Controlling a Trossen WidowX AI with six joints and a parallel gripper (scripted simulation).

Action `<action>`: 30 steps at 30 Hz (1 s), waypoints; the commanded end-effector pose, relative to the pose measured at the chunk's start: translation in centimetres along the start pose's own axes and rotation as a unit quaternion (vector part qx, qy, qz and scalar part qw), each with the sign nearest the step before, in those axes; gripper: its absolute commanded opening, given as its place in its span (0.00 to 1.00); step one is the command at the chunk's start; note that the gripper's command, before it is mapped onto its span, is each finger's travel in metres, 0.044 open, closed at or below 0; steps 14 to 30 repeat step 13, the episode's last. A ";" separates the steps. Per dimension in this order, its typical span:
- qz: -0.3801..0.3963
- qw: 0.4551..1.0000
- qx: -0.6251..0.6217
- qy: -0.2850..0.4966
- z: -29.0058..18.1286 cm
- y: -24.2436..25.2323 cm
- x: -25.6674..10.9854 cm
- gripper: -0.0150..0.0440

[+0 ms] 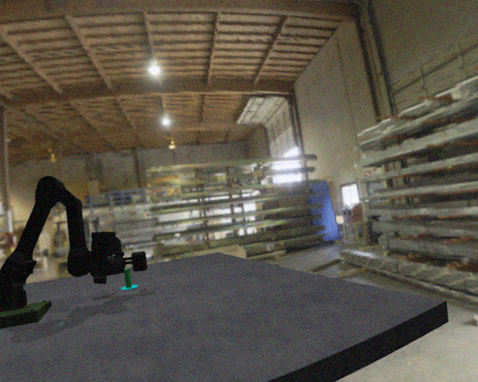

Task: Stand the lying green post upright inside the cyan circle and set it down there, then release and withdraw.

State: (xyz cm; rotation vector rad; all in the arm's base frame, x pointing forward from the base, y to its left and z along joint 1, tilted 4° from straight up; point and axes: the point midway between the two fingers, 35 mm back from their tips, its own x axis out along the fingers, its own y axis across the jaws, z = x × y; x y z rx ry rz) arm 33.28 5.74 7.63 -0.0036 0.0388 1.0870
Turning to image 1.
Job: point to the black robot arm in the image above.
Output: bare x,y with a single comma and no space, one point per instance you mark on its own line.
19,265

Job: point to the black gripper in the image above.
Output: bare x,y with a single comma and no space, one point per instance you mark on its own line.
138,261

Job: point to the green post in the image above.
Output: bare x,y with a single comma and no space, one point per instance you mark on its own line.
127,277

